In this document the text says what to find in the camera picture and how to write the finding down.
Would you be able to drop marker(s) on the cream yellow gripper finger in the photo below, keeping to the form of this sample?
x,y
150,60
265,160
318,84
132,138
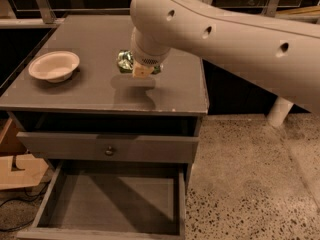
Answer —
x,y
141,71

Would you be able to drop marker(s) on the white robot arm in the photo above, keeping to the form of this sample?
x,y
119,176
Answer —
x,y
280,56

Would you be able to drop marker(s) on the grey drawer cabinet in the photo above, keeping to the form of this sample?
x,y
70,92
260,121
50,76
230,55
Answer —
x,y
99,99

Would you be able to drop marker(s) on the round metal drawer knob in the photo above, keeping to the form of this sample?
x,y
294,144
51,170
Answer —
x,y
109,151

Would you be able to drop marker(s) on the grey top drawer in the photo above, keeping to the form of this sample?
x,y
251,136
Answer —
x,y
133,148

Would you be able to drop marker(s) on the open grey middle drawer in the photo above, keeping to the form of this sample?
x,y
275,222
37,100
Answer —
x,y
88,200

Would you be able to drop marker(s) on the light wooden block structure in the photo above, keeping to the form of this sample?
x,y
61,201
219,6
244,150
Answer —
x,y
18,168

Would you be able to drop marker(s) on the dark cabinet with handle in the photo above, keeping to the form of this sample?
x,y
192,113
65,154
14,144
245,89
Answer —
x,y
230,94

